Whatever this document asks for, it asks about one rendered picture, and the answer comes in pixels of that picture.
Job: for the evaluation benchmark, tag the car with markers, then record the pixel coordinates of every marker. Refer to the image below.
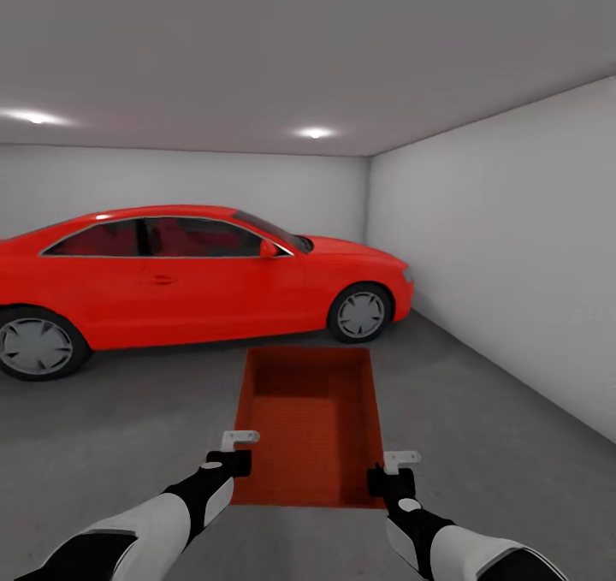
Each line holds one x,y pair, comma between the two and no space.
163,275

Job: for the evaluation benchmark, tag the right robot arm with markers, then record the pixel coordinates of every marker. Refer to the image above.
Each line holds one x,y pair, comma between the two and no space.
440,550

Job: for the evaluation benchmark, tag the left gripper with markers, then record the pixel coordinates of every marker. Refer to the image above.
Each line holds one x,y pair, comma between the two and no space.
241,459

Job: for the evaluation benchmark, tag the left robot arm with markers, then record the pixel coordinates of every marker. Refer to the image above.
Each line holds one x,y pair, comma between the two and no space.
143,543

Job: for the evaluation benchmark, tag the storage box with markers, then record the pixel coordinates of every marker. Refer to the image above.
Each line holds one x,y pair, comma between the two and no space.
316,412

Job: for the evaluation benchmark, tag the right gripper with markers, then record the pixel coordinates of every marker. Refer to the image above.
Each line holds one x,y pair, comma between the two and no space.
379,483

